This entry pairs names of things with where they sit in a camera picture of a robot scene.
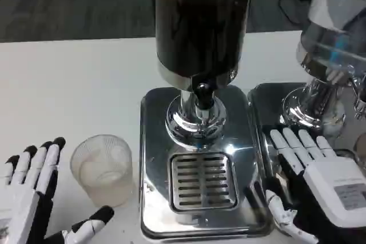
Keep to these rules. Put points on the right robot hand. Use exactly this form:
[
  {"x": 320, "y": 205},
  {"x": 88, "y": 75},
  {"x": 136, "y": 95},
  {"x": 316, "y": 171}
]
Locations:
[{"x": 328, "y": 187}]

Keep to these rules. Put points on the clear ribbed glass cup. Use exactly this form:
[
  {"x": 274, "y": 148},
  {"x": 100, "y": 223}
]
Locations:
[{"x": 101, "y": 169}]

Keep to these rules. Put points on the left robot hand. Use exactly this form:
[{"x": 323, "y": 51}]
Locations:
[{"x": 25, "y": 209}]

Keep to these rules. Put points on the dark drink dispenser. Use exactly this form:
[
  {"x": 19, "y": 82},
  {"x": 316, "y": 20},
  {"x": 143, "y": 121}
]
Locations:
[{"x": 200, "y": 27}]

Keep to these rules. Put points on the chrome dispenser tap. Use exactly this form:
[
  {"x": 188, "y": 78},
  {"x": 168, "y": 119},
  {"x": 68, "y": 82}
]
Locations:
[{"x": 358, "y": 104}]

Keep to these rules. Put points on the black dispenser tap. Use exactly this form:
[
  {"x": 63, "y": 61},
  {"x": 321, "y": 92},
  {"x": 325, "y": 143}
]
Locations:
[{"x": 203, "y": 95}]

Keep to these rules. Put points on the clear drink dispenser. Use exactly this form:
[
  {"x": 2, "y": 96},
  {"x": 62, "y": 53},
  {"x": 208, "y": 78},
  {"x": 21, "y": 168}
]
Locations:
[{"x": 331, "y": 41}]

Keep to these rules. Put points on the steel drip tray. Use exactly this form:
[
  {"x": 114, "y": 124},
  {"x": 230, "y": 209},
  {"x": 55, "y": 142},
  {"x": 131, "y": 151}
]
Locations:
[
  {"x": 263, "y": 104},
  {"x": 154, "y": 141}
]

